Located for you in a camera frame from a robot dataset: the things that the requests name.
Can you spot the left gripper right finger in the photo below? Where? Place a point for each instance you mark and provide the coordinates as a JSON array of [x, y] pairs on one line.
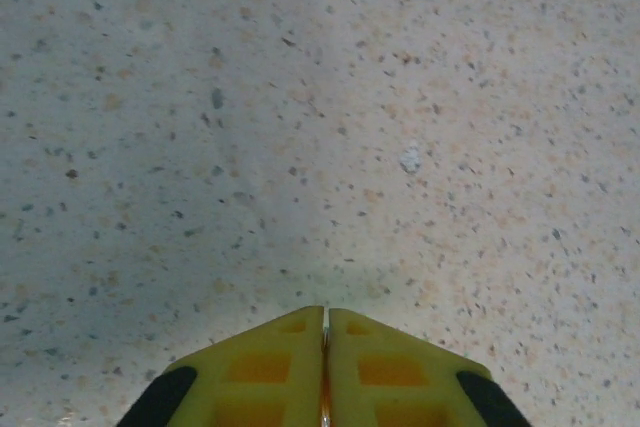
[[400, 377]]

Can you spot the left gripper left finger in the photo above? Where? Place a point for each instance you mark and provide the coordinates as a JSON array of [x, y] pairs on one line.
[[260, 372]]

